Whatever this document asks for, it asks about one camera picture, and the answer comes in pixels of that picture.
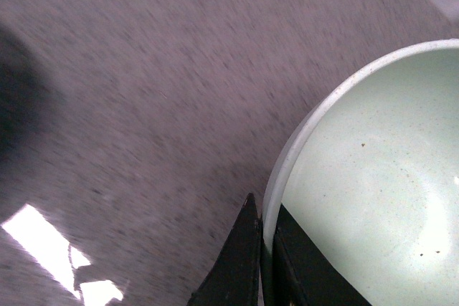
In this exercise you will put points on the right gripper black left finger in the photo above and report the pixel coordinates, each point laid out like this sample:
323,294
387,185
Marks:
234,277

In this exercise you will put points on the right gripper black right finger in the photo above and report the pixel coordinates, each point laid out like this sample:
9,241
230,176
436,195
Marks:
305,270

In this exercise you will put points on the green bowl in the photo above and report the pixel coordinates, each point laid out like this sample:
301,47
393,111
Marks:
366,188

